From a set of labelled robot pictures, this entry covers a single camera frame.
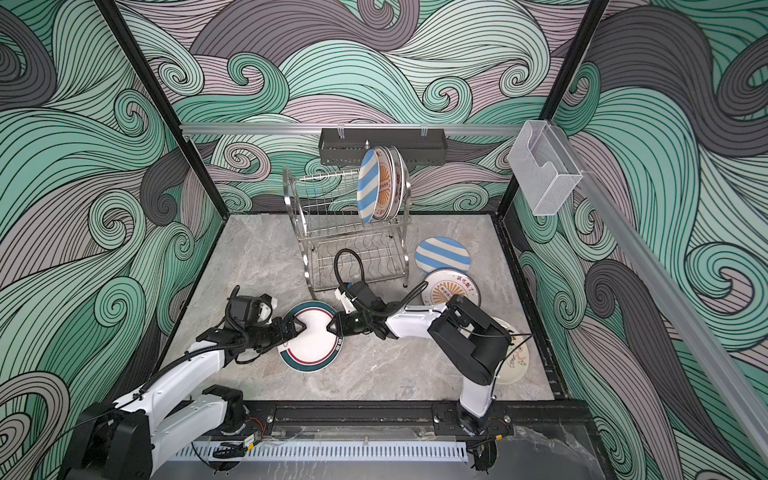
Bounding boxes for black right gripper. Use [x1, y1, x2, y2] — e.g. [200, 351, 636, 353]
[321, 311, 373, 338]

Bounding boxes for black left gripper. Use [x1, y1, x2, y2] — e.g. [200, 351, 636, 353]
[245, 313, 307, 352]

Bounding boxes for white plate teal red rim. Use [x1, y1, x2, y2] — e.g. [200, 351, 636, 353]
[278, 300, 343, 373]

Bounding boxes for sunburst plate red green rim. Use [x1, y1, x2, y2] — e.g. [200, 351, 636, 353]
[420, 268, 481, 306]

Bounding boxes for blue cream striped plate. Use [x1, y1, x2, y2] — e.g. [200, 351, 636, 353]
[356, 149, 380, 224]

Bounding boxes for white plate red characters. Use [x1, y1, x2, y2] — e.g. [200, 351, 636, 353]
[395, 149, 411, 215]

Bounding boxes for cream plate small drawings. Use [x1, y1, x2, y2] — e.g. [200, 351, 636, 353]
[494, 317, 531, 385]

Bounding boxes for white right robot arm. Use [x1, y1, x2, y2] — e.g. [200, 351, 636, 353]
[327, 281, 512, 436]

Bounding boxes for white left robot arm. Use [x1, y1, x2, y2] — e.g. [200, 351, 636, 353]
[58, 316, 307, 479]

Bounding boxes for steel two-tier dish rack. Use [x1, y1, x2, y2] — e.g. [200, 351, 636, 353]
[283, 168, 410, 298]

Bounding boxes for blue white striped plate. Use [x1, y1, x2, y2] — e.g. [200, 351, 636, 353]
[414, 237, 471, 273]

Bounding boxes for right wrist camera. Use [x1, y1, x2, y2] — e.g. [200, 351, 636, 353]
[334, 288, 357, 314]

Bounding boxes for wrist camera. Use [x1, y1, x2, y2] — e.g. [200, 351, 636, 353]
[229, 294, 277, 326]
[334, 288, 357, 314]

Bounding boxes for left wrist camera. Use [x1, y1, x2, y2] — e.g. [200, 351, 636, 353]
[229, 294, 277, 326]

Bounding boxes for white slotted cable duct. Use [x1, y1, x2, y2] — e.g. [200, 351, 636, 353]
[171, 440, 469, 463]

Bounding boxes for black wall-mounted tray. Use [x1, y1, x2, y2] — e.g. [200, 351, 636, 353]
[319, 128, 448, 167]

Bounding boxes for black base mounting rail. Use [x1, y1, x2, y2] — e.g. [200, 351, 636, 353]
[200, 400, 592, 439]

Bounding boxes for clear acrylic wall holder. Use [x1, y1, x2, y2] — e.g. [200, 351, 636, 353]
[507, 120, 583, 216]

